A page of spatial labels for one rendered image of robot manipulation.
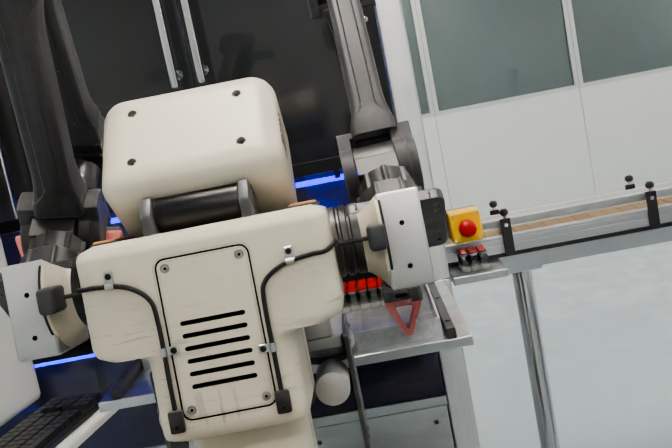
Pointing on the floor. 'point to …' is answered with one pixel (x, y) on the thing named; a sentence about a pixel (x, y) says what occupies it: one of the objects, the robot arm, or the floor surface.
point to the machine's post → (456, 383)
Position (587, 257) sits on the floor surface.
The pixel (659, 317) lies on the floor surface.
